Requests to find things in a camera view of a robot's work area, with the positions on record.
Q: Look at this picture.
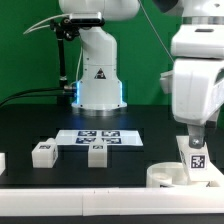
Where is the black camera stand pole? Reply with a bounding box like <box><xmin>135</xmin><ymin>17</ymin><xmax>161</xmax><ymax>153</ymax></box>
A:
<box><xmin>50</xmin><ymin>18</ymin><xmax>80</xmax><ymax>105</ymax></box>

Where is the white marker tag plate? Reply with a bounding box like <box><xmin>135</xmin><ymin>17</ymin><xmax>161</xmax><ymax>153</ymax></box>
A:
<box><xmin>56</xmin><ymin>130</ymin><xmax>143</xmax><ymax>146</ymax></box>

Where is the black cable bundle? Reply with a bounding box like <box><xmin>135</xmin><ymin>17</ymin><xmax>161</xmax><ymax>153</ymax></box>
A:
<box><xmin>0</xmin><ymin>84</ymin><xmax>77</xmax><ymax>108</ymax></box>

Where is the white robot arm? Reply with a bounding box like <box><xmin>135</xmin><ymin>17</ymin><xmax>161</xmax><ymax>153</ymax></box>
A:
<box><xmin>59</xmin><ymin>0</ymin><xmax>224</xmax><ymax>149</ymax></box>

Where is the white obstacle fence frame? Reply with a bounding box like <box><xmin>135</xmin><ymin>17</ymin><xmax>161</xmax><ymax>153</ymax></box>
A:
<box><xmin>0</xmin><ymin>172</ymin><xmax>224</xmax><ymax>216</ymax></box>

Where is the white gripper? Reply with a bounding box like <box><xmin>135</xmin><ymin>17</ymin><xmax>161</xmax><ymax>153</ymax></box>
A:
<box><xmin>172</xmin><ymin>58</ymin><xmax>224</xmax><ymax>149</ymax></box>

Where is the black camera on stand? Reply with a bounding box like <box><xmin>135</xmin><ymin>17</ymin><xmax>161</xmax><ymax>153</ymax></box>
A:
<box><xmin>69</xmin><ymin>12</ymin><xmax>105</xmax><ymax>27</ymax></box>

